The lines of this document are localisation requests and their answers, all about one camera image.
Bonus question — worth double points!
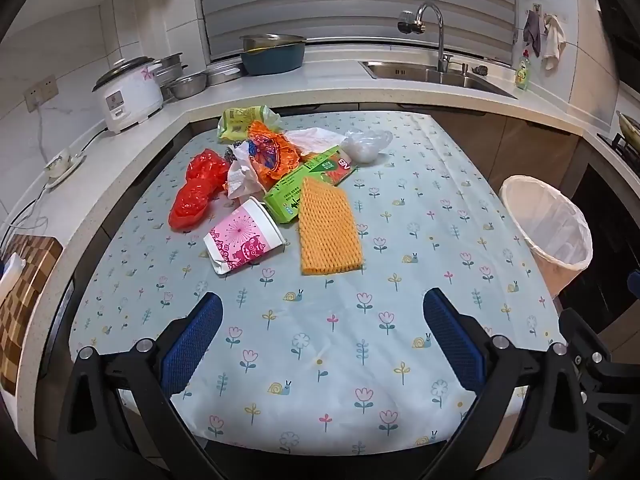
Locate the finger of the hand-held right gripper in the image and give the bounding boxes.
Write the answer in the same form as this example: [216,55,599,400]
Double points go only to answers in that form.
[557,307,618,376]

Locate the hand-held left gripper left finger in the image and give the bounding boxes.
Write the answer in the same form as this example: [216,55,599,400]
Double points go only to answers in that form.
[59,292,224,480]

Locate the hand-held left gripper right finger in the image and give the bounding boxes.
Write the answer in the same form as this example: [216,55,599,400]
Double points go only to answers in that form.
[422,287,588,480]

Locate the trash bin with white bag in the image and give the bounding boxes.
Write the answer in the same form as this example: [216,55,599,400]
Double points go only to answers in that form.
[498,175,594,300]

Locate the pink paper cup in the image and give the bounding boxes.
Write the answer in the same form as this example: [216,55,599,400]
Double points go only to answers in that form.
[203,197,287,276]

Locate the red plastic bag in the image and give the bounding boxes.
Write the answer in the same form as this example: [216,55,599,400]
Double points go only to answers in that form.
[168,148,232,232]

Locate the orange foam net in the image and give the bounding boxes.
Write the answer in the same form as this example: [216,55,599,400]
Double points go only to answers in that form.
[298,176,366,276]

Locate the white paper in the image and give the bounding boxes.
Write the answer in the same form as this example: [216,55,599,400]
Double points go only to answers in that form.
[226,141,268,200]

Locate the green carton box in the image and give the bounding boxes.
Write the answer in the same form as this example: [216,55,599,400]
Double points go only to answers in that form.
[262,145,358,224]

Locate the orange plastic bag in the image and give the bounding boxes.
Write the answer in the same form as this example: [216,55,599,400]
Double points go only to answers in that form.
[246,121,303,188]

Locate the clear plastic bag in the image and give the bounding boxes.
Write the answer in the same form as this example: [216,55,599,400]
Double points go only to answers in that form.
[341,129,394,165]

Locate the yellow-green plastic package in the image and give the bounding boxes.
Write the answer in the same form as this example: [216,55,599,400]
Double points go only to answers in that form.
[216,105,282,143]

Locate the white tissue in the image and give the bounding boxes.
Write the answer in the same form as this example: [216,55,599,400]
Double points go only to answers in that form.
[285,127,348,156]

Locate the floral tablecloth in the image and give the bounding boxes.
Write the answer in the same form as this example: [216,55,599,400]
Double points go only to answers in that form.
[67,110,568,458]

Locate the checkered wooden cutting board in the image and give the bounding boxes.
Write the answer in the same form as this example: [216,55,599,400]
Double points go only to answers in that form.
[0,234,63,395]

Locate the gas stove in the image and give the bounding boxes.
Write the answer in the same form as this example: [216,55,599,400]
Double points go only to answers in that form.
[597,132,640,166]

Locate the frying pan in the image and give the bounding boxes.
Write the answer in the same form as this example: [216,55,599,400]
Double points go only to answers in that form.
[616,110,640,151]

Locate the white rice cooker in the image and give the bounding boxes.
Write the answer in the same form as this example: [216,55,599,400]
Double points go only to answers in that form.
[91,56,166,135]

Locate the green dish soap bottle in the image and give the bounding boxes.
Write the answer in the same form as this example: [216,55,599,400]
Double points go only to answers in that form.
[515,50,532,91]

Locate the steel sink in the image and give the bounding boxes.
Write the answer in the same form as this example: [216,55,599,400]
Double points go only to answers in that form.
[359,60,518,99]

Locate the flat steel tray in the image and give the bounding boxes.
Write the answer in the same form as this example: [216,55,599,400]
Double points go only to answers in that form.
[205,60,246,86]

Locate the stacked steel pots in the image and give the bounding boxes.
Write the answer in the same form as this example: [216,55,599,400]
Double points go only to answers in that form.
[150,52,190,92]

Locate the white hanging cloth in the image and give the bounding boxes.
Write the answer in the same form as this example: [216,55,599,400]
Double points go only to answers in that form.
[541,14,567,71]

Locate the blue plastic basin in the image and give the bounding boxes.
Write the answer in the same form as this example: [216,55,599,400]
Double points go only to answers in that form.
[239,40,307,77]

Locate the grey hanging cloth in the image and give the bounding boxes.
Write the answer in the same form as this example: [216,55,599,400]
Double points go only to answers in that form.
[523,9,542,57]

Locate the chrome faucet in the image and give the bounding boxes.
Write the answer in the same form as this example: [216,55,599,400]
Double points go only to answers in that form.
[397,2,453,73]

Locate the steel bowl with yellow inside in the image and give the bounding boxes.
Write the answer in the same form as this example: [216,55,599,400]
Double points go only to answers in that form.
[239,33,307,53]

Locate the window blind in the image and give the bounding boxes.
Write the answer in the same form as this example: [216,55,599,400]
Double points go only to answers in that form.
[196,0,517,61]

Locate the wall socket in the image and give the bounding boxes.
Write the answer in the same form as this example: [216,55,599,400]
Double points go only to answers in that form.
[25,74,60,112]

